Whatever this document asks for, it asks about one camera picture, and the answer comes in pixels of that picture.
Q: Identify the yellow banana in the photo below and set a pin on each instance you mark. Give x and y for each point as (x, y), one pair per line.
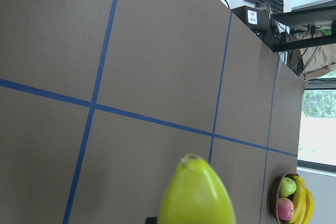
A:
(309, 207)
(299, 200)
(195, 194)

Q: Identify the wicker fruit basket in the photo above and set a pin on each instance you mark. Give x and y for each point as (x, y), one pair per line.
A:
(274, 195)

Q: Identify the brown paper table cover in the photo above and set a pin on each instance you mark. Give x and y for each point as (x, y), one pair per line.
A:
(100, 99)

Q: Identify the black box white label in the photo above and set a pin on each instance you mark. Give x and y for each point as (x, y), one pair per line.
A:
(253, 18)

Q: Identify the green pear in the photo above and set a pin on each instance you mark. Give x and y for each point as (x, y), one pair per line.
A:
(287, 187)

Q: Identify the red apple top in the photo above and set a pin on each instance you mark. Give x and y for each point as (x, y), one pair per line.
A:
(285, 209)

